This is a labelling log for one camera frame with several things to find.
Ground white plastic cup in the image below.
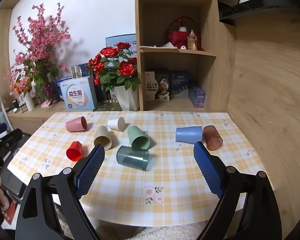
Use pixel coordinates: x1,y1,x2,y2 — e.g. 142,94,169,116
107,117,126,132

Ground red plastic cup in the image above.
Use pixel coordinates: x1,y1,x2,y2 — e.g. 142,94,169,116
66,141,83,162

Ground brown transparent cup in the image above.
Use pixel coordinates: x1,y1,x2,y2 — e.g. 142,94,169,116
203,125,223,151

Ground blue plastic cup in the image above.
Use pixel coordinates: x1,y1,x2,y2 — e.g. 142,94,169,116
175,126,203,144

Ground beige plastic cup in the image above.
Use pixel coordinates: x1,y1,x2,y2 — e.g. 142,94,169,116
94,125,112,151

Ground pink plastic cup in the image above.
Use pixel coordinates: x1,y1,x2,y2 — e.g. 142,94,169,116
65,116,88,132

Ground teal transparent cup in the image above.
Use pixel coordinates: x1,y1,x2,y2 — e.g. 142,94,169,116
116,146,149,171

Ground green plastic cup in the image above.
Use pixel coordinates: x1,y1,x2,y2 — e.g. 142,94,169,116
127,126,151,150

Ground yellow plaid tablecloth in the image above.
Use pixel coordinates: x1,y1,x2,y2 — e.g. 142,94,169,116
8,111,264,226

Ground small purple box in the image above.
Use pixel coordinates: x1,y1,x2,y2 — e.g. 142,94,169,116
189,86,206,108

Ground green gold tray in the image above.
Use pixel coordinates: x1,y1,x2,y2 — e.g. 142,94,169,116
94,99,122,112

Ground low wooden sideboard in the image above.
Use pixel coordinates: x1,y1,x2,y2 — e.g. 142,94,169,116
8,101,66,134

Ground light blue probiotic box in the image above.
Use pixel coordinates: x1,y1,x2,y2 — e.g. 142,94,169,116
60,76,97,111

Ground white faceted flower pot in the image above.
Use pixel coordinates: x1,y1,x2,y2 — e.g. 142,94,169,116
114,86,140,111

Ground dark blue box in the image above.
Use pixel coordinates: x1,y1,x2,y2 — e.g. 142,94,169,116
170,71,191,98

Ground white slim vase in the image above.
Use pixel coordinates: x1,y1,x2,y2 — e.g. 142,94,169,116
24,93,35,111

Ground white dark cookie box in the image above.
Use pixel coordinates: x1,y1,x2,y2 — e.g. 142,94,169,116
145,69,170,101

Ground wooden shelf unit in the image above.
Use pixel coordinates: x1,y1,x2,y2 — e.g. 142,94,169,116
135,0,236,112

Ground red rose bouquet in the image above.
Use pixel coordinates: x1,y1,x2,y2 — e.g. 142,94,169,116
87,43,141,92

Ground clear pump bottle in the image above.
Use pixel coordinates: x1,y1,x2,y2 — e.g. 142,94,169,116
187,30,197,50

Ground red gift basket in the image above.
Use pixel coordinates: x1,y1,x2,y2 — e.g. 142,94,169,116
165,16,204,51

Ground blue white poster box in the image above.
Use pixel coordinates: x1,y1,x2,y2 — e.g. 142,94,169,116
105,34,137,57

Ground pink blossom branch bouquet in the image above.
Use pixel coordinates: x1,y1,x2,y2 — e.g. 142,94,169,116
5,3,71,100

